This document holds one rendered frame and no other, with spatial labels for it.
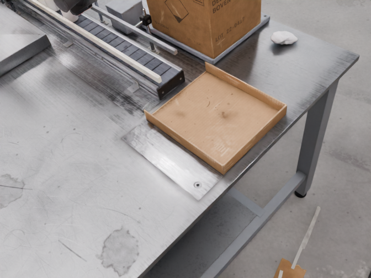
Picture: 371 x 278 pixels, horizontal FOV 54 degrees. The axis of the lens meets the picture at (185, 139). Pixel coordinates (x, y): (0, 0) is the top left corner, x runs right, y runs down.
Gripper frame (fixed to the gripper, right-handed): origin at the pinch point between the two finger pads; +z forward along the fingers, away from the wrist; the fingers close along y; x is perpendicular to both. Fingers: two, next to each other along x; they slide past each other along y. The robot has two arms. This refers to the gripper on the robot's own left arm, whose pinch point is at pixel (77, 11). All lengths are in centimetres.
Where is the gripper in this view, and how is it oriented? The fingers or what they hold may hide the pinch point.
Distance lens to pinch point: 141.0
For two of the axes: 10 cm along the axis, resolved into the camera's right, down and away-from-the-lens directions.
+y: -7.0, 6.2, -3.7
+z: -3.5, 1.5, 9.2
